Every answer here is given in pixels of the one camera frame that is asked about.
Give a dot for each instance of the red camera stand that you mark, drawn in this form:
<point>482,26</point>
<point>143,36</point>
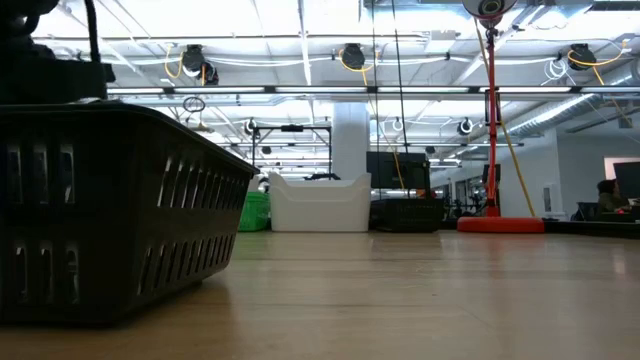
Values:
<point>500,225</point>

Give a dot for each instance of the person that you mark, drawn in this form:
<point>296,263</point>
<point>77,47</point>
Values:
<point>607,200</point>

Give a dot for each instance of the black aluminium table frame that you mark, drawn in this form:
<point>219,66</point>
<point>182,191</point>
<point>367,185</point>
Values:
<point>590,229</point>

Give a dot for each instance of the black background gantry frame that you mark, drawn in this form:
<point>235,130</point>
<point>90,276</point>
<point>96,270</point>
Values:
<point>292,128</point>

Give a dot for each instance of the black background screen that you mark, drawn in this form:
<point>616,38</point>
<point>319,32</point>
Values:
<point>400,170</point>

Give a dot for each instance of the dark wall screen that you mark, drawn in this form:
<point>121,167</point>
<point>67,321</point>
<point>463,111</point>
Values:
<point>629,177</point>

